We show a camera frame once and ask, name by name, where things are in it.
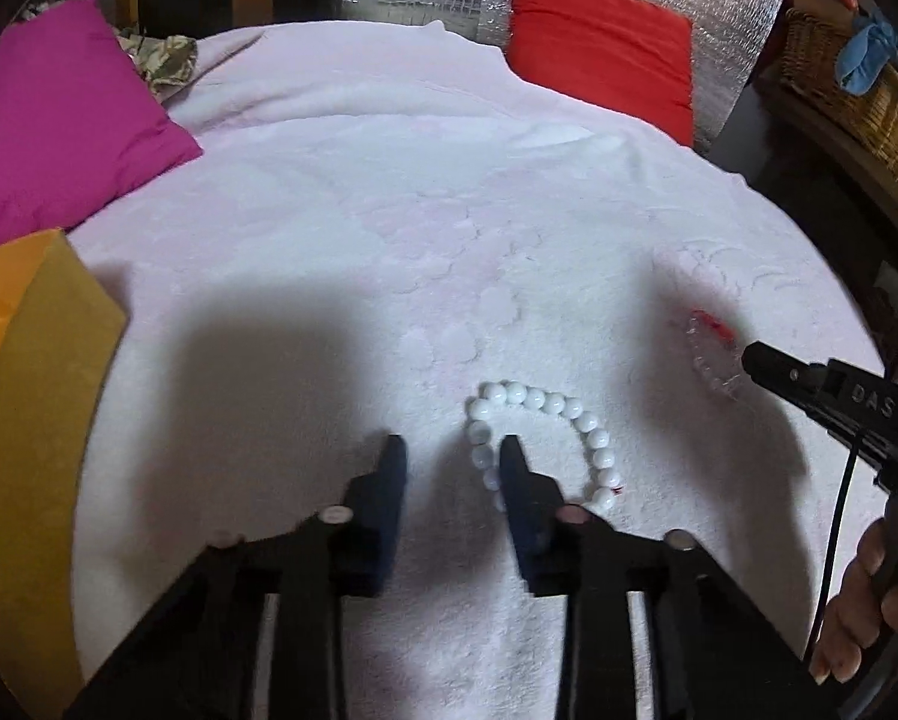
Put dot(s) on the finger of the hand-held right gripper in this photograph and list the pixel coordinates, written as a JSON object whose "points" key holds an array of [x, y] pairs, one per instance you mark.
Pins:
{"points": [[782, 373]]}

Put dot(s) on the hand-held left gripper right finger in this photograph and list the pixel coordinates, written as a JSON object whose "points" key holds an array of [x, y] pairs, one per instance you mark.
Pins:
{"points": [[524, 510]]}

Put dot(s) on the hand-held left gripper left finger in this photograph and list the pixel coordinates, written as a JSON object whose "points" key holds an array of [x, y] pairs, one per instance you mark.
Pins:
{"points": [[389, 495]]}

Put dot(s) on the yellow box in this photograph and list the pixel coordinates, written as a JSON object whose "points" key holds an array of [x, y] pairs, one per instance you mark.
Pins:
{"points": [[44, 405]]}

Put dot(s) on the person's right hand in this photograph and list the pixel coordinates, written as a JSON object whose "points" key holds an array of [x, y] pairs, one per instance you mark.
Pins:
{"points": [[853, 615]]}

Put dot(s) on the dark wooden shelf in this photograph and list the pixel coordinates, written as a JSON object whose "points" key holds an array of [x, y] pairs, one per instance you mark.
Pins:
{"points": [[831, 142]]}

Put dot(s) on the white towel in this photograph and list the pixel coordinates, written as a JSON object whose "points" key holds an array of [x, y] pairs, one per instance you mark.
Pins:
{"points": [[419, 240]]}

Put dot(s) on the wicker basket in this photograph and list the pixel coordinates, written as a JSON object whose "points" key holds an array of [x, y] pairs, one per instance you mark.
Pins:
{"points": [[853, 90]]}

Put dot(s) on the blue cloth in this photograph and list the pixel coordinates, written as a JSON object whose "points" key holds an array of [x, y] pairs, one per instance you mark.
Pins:
{"points": [[865, 52]]}

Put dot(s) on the red cushion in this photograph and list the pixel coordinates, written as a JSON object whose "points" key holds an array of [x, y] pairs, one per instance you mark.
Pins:
{"points": [[606, 37]]}

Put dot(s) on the camouflage cloth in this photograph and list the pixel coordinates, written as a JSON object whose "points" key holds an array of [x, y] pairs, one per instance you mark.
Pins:
{"points": [[164, 60]]}

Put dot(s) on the pink cushion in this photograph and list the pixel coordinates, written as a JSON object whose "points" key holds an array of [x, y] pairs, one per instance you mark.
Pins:
{"points": [[59, 127]]}

